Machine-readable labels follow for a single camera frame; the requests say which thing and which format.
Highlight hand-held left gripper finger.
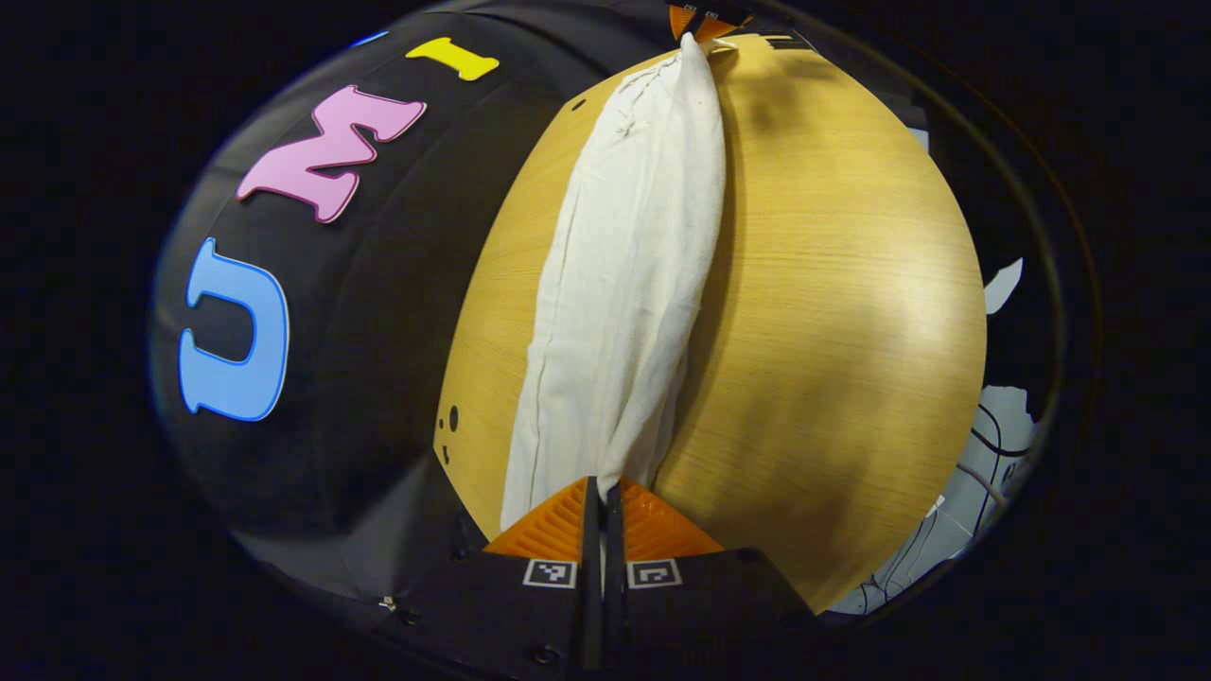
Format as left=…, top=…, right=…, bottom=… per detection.
left=605, top=476, right=819, bottom=674
left=393, top=476, right=604, bottom=677

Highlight white cable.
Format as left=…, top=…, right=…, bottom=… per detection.
left=956, top=462, right=1013, bottom=507

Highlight white jeans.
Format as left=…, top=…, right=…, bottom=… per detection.
left=500, top=33, right=728, bottom=533

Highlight black backdrop cloth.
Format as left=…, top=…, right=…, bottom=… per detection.
left=151, top=0, right=786, bottom=606

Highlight black cable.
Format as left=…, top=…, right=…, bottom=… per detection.
left=970, top=405, right=1037, bottom=460

